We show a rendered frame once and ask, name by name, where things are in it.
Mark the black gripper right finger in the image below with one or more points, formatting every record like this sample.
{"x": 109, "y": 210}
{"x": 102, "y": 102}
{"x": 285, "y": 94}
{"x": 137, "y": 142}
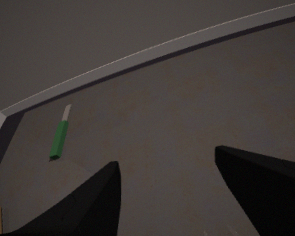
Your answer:
{"x": 264, "y": 187}

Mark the green and grey rectangular bar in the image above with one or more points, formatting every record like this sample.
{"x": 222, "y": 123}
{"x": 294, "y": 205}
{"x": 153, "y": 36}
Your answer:
{"x": 60, "y": 136}

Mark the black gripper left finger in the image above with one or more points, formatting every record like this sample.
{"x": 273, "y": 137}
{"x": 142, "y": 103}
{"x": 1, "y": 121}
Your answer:
{"x": 91, "y": 210}

